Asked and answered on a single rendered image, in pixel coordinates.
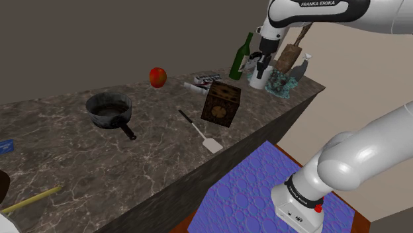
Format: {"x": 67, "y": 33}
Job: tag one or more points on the purple patterned robot stand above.
{"x": 245, "y": 193}

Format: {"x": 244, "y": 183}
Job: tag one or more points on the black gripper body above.
{"x": 268, "y": 46}

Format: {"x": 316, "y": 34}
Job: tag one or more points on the white round thing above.
{"x": 5, "y": 226}

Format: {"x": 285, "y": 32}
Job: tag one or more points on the red apple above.
{"x": 157, "y": 77}

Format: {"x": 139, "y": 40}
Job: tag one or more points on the dark brown patterned cube box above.
{"x": 222, "y": 103}

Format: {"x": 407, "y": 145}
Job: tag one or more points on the white cup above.
{"x": 258, "y": 83}

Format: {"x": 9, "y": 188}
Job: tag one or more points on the yellow pencil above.
{"x": 32, "y": 199}

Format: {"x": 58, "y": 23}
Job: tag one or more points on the black round thing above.
{"x": 3, "y": 187}

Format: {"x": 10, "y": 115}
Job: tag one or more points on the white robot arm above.
{"x": 361, "y": 151}

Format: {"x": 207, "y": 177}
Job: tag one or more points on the green wine bottle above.
{"x": 240, "y": 59}

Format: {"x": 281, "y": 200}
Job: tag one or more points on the blue card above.
{"x": 6, "y": 147}

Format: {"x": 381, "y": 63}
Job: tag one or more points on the teal crumpled cloth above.
{"x": 281, "y": 83}

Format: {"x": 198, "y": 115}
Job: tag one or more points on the brown wooden brush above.
{"x": 288, "y": 58}

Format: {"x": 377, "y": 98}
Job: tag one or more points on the white flat pack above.
{"x": 209, "y": 77}

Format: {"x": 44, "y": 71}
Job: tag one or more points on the grey fish figure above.
{"x": 300, "y": 69}

